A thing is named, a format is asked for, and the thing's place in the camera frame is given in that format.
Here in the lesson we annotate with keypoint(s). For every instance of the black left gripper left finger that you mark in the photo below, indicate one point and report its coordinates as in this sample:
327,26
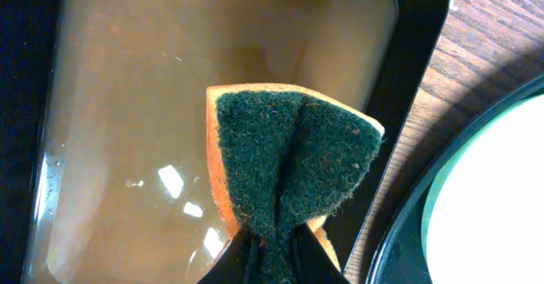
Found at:
239,263

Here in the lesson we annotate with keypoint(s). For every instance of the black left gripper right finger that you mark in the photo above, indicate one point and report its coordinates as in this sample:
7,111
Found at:
310,263

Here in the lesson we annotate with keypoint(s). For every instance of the orange green scrub sponge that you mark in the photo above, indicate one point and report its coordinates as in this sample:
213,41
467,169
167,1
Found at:
281,155

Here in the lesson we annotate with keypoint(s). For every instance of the round black tray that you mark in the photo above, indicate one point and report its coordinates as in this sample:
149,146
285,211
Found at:
399,258

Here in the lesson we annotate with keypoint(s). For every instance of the rectangular black water tray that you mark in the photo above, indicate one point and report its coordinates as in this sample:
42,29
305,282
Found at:
123,194

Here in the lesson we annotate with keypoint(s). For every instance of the mint plate with ketchup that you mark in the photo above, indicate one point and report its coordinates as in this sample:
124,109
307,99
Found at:
483,219

